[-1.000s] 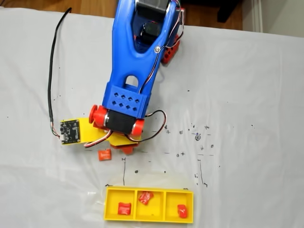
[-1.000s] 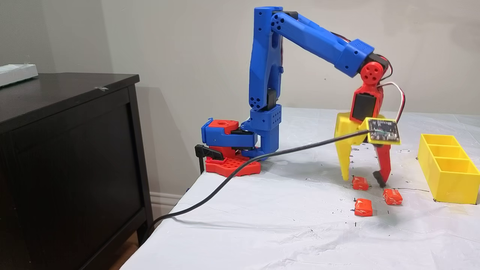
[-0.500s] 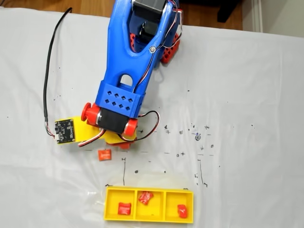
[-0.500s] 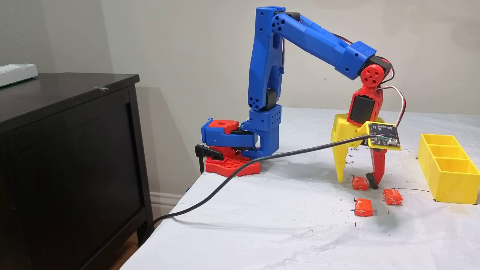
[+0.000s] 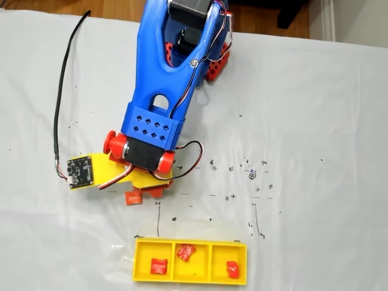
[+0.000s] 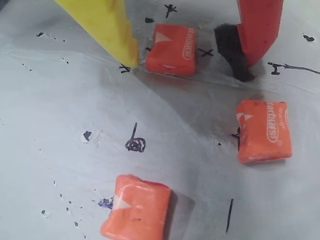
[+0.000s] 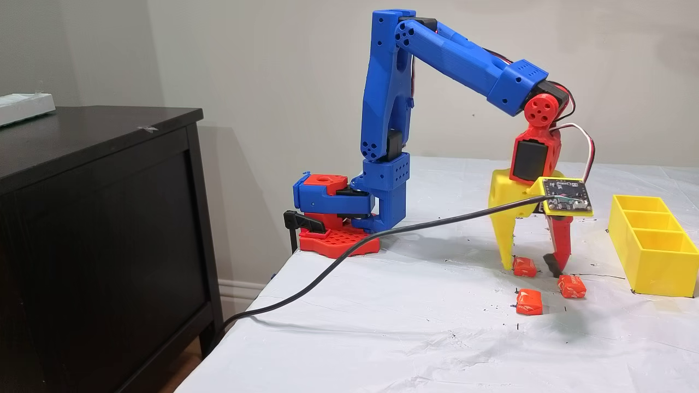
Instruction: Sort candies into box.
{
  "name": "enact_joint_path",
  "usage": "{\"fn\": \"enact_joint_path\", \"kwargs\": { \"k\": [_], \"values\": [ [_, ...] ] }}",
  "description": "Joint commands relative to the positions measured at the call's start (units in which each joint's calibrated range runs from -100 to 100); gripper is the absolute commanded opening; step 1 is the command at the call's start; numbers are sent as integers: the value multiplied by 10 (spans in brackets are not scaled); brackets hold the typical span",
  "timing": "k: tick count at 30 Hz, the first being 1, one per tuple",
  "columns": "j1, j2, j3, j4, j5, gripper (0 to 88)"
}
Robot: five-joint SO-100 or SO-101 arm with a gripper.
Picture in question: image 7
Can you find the white flat box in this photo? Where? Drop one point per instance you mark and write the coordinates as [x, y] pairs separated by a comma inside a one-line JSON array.
[[24, 108]]

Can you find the camera board on yellow bracket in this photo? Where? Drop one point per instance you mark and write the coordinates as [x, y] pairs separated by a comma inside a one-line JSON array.
[[568, 195]]

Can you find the orange medicine sachet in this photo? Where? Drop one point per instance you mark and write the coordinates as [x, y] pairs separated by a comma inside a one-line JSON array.
[[529, 302], [526, 267], [572, 286]]

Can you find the white baseboard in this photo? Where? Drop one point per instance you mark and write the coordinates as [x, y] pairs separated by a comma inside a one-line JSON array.
[[235, 292]]

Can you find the white tablecloth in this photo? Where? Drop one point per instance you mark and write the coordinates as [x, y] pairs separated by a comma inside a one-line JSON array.
[[382, 338]]

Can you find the yellow three-compartment box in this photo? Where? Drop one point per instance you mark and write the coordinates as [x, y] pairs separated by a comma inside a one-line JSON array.
[[661, 267]]

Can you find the black wooden dresser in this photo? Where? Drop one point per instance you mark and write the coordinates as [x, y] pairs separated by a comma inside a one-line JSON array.
[[109, 245]]

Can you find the black table clamp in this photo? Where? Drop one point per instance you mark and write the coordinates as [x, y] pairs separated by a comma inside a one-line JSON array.
[[303, 221]]

